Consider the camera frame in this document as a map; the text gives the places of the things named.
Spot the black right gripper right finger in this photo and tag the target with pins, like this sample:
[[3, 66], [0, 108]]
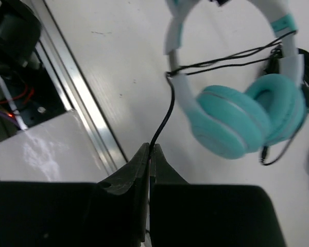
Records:
[[184, 214]]

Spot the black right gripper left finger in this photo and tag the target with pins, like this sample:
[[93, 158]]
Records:
[[111, 212]]

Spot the teal cat-ear headphones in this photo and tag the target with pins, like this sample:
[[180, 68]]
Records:
[[230, 123]]

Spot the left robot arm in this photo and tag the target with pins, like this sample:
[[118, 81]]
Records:
[[20, 31]]

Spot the black headphones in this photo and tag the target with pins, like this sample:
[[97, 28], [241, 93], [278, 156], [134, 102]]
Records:
[[272, 67]]

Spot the aluminium front rail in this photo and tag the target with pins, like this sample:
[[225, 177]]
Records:
[[77, 91]]

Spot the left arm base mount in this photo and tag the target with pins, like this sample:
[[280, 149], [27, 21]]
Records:
[[31, 96]]

